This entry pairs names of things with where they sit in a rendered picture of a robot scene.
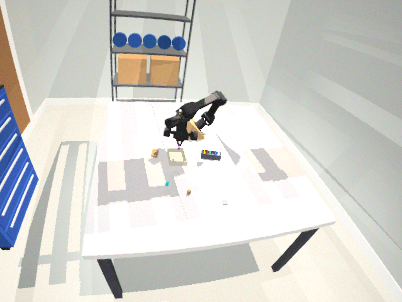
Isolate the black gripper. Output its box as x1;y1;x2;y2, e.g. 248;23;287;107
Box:
163;124;198;146

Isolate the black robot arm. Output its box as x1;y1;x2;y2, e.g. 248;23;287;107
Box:
164;90;228;142

